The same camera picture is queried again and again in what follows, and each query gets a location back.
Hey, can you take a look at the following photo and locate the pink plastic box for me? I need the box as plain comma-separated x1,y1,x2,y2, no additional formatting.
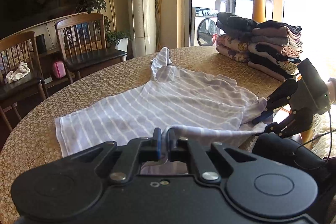
52,60,66,79

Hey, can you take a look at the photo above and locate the wooden chair dark seat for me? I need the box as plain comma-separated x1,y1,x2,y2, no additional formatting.
55,13,127,83

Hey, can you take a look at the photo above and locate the white washing machine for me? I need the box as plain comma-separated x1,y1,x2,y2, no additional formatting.
190,7,219,47

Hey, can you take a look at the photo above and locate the white standing air conditioner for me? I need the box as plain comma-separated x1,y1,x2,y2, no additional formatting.
127,0,156,58

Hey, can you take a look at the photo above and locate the white crumpled cloth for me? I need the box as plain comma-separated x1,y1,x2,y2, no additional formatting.
5,62,30,84

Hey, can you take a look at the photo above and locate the lilac white striped shirt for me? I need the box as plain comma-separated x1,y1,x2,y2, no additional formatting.
55,47,275,175

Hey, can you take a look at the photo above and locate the black small speaker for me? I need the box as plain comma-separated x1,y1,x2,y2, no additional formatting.
35,34,47,55

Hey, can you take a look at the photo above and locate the white plant pot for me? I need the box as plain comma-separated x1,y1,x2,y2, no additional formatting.
115,38,129,53

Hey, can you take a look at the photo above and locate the wooden chair with cloth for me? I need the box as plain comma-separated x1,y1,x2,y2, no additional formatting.
1,31,49,131

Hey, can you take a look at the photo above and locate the stack of folded clothes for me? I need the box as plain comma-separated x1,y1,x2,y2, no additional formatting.
216,12,302,82

